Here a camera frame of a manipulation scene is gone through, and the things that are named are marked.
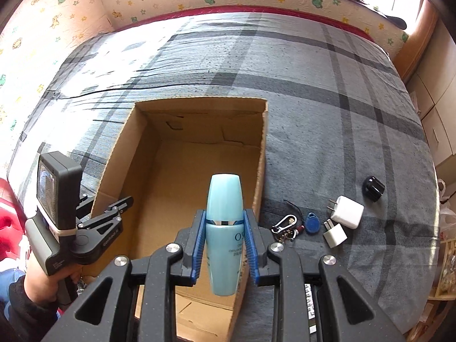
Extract brown cardboard box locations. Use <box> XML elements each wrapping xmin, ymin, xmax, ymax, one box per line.
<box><xmin>85</xmin><ymin>96</ymin><xmax>269</xmax><ymax>342</ymax></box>

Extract black cylindrical cap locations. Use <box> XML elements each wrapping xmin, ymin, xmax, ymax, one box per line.
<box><xmin>362</xmin><ymin>175</ymin><xmax>385</xmax><ymax>202</ymax></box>

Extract cartoon patterned padded headboard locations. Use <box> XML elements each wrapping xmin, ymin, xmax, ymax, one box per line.
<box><xmin>0</xmin><ymin>0</ymin><xmax>410</xmax><ymax>143</ymax></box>

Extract light blue cosmetic bottle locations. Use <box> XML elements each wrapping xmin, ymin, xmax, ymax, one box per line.
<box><xmin>205</xmin><ymin>174</ymin><xmax>244</xmax><ymax>296</ymax></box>

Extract blue key fob tag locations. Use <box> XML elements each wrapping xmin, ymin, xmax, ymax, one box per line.
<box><xmin>304</xmin><ymin>212</ymin><xmax>321</xmax><ymax>235</ymax></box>

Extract white plastic bags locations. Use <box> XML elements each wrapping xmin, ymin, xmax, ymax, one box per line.
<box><xmin>437</xmin><ymin>178</ymin><xmax>456</xmax><ymax>241</ymax></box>

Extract large white charger plug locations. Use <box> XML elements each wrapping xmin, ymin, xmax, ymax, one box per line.
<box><xmin>329</xmin><ymin>195</ymin><xmax>364</xmax><ymax>229</ymax></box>

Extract person's left hand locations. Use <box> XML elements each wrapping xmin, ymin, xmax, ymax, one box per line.
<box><xmin>24</xmin><ymin>253</ymin><xmax>82</xmax><ymax>306</ymax></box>

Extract small white charger plug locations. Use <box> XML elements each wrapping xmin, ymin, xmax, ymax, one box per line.
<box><xmin>323</xmin><ymin>219</ymin><xmax>348</xmax><ymax>249</ymax></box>

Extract black camera display module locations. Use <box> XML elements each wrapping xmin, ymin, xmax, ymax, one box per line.
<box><xmin>36</xmin><ymin>151</ymin><xmax>83</xmax><ymax>237</ymax></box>

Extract grey plaid bed sheet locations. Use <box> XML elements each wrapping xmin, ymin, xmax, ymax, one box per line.
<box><xmin>7</xmin><ymin>13</ymin><xmax>439</xmax><ymax>332</ymax></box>

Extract beige wardrobe cabinet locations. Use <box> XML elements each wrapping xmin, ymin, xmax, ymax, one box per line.
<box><xmin>406</xmin><ymin>21</ymin><xmax>455</xmax><ymax>184</ymax></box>

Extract keyring with carabiner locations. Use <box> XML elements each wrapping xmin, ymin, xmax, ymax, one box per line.
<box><xmin>270</xmin><ymin>199</ymin><xmax>304</xmax><ymax>243</ymax></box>

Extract wooden shelf with items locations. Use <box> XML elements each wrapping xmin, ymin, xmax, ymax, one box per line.
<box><xmin>406</xmin><ymin>239</ymin><xmax>455</xmax><ymax>341</ymax></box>

